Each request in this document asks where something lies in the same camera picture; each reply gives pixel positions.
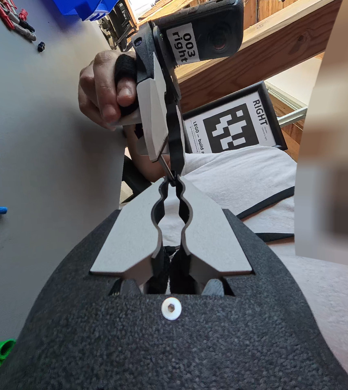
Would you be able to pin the person's right hand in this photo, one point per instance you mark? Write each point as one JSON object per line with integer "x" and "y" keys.
{"x": 98, "y": 85}

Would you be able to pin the cluttered background workbenches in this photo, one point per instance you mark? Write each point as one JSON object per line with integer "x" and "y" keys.
{"x": 119, "y": 24}

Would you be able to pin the person's right forearm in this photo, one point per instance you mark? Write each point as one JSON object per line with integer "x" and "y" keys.
{"x": 149, "y": 169}

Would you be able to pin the pile of small lego pins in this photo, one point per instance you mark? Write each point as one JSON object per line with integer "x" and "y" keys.
{"x": 18, "y": 24}

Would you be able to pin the grey lego axle black bush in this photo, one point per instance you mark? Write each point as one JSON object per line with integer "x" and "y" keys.
{"x": 165, "y": 166}

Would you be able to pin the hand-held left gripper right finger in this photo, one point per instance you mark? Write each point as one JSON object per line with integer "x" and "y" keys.
{"x": 219, "y": 243}

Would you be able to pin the wooden beam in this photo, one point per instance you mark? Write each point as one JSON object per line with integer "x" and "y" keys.
{"x": 268, "y": 54}

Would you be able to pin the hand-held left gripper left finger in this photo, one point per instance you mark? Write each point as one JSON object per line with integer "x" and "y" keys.
{"x": 125, "y": 240}

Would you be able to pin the metal strut rail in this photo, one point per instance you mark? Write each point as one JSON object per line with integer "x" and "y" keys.
{"x": 292, "y": 117}

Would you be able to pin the black framed marker sign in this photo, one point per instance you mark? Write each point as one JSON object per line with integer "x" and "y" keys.
{"x": 232, "y": 128}

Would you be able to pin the blue storage bin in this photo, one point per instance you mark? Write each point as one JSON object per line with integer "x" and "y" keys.
{"x": 79, "y": 9}

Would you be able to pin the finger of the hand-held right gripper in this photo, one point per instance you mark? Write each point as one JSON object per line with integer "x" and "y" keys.
{"x": 152, "y": 115}
{"x": 177, "y": 146}

